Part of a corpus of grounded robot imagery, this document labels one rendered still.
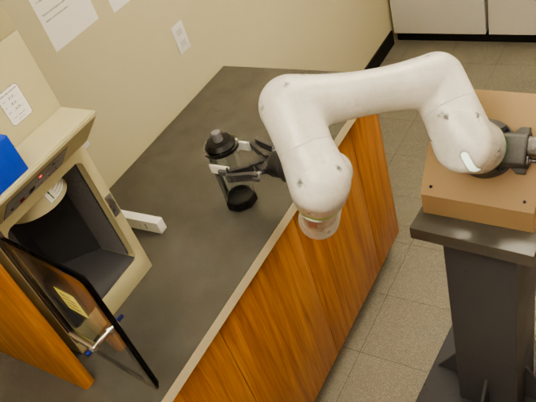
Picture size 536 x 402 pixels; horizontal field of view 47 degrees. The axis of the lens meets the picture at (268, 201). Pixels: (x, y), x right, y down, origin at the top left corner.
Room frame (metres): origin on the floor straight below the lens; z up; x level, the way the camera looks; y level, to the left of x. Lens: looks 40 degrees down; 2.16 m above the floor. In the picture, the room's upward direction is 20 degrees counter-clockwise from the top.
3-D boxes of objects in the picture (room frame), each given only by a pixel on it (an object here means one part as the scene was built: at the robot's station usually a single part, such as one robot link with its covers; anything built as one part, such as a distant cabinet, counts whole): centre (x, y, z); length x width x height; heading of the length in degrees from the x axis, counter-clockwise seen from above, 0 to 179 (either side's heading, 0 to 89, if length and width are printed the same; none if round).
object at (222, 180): (1.51, 0.08, 1.06); 0.11 x 0.11 x 0.21
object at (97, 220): (1.33, 0.58, 1.19); 0.26 x 0.24 x 0.35; 138
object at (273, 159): (1.40, -0.04, 1.12); 0.09 x 0.08 x 0.07; 48
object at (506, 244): (1.16, -0.56, 0.92); 0.32 x 0.32 x 0.04; 44
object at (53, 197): (1.33, 0.55, 1.34); 0.18 x 0.18 x 0.05
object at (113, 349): (1.01, 0.48, 1.19); 0.30 x 0.01 x 0.40; 41
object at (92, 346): (0.93, 0.45, 1.20); 0.10 x 0.05 x 0.03; 41
